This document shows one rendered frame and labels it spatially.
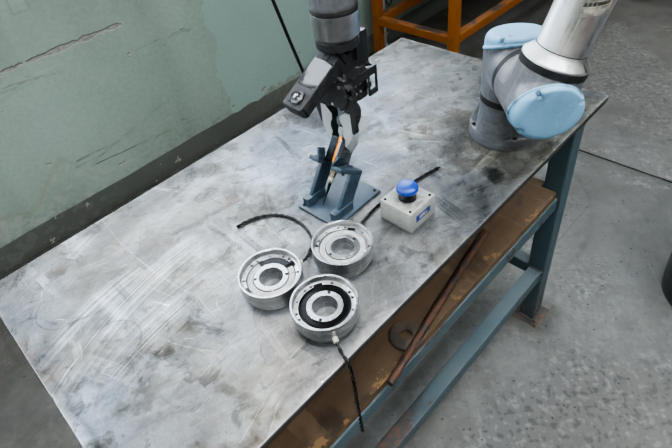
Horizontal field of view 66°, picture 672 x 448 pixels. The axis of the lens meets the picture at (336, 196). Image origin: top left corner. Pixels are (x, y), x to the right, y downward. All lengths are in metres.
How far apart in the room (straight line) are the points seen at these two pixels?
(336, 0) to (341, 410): 0.71
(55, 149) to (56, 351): 1.49
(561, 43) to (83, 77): 1.83
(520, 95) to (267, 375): 0.59
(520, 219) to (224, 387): 0.83
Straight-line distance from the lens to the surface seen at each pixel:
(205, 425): 0.78
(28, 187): 2.38
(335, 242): 0.89
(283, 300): 0.83
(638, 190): 2.39
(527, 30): 1.07
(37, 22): 2.21
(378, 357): 1.07
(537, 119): 0.93
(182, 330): 0.88
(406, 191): 0.90
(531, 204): 1.38
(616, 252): 2.10
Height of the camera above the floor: 1.46
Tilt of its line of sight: 41 degrees down
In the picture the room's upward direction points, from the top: 9 degrees counter-clockwise
